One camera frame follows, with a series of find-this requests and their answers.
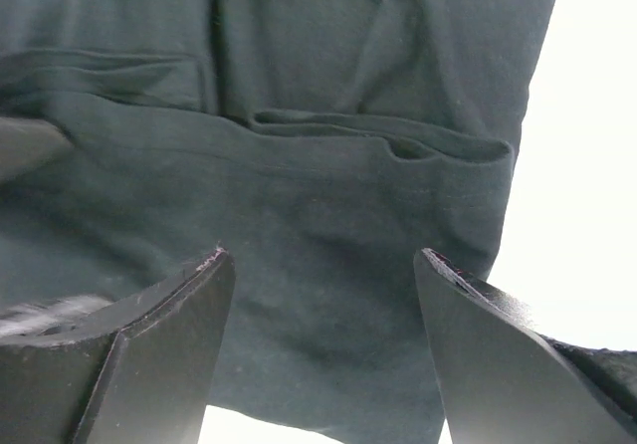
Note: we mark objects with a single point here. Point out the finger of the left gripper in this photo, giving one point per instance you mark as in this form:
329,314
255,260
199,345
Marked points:
28,143

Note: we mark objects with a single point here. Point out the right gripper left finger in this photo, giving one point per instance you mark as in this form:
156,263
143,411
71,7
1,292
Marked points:
138,370

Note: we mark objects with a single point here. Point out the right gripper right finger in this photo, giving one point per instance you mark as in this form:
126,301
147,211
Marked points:
508,372

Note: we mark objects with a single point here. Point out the black t-shirt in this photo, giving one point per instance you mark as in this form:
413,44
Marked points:
323,142

